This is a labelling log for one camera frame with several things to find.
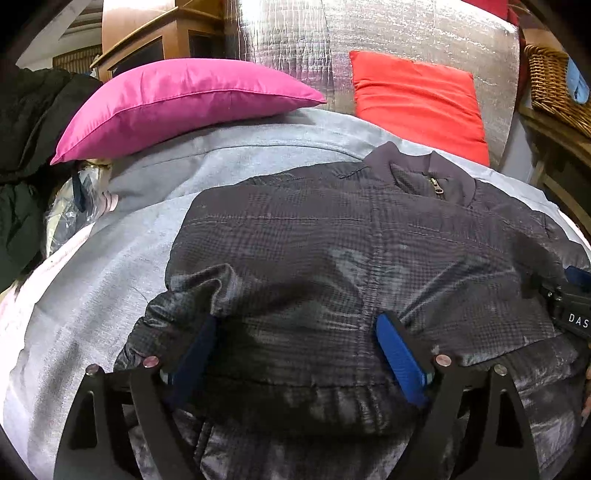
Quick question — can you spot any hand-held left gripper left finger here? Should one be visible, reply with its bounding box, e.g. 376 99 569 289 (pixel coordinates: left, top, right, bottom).
53 314 220 480

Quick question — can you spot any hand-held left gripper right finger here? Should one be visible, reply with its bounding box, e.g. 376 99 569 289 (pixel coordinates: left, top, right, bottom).
375 310 541 480

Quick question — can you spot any dark grey quilted jacket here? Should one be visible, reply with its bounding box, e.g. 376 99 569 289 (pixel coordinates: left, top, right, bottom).
113 142 591 480

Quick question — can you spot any pile of black clothes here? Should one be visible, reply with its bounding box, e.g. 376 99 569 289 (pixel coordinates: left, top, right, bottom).
0 68 105 291

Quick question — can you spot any person's right hand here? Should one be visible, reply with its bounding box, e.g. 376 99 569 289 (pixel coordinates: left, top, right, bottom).
581 362 591 428

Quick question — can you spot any grey bed sheet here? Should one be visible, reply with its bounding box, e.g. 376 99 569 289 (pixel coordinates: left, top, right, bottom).
18 107 583 480

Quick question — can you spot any dark wooden shelf unit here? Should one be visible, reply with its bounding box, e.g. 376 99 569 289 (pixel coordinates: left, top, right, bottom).
517 106 591 222

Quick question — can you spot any pale pink bed cover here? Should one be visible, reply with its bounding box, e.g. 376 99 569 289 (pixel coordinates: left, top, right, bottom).
0 226 93 370

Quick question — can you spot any blue cloth in basket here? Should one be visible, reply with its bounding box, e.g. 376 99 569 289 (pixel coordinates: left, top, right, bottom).
566 58 591 104

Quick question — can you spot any clear plastic bag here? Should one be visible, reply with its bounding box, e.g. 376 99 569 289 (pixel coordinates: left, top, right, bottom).
44 159 116 254

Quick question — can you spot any wicker basket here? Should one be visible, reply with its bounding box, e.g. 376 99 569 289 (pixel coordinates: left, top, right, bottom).
524 44 591 139

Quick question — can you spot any red pillow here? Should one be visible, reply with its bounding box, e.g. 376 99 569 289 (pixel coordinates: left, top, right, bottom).
349 50 491 168

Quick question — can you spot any pink pillow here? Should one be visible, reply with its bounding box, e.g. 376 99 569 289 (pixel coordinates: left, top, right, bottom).
50 58 328 166

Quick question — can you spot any red cushion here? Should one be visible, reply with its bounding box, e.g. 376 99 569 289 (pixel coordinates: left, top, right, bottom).
462 0 520 28

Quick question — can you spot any woven rattan panel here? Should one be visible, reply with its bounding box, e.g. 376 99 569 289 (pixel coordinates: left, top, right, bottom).
53 44 102 75

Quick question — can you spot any silver foil insulation mat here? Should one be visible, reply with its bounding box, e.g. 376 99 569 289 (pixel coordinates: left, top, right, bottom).
224 0 522 171

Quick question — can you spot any wooden cabinet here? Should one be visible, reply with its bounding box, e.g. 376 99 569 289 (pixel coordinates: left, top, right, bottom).
90 0 227 84

